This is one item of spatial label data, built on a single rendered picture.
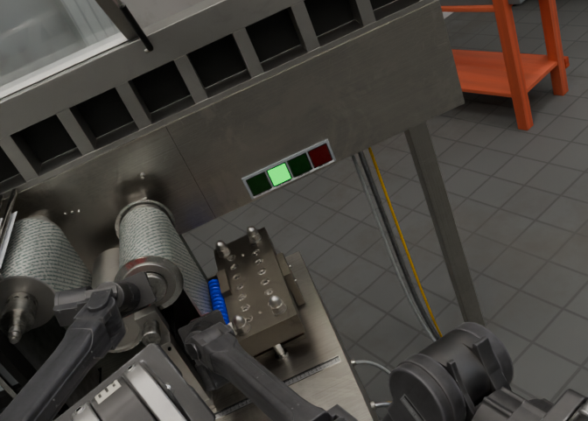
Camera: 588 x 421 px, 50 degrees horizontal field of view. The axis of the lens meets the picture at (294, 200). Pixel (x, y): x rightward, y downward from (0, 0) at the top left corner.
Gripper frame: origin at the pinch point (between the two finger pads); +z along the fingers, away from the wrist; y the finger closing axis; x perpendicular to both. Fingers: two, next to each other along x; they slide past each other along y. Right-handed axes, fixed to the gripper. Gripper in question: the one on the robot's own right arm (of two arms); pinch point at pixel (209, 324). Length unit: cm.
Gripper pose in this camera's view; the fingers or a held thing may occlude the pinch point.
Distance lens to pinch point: 153.9
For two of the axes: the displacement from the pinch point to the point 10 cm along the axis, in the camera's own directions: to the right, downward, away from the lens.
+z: -0.2, -0.1, 10.0
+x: -4.2, -9.1, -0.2
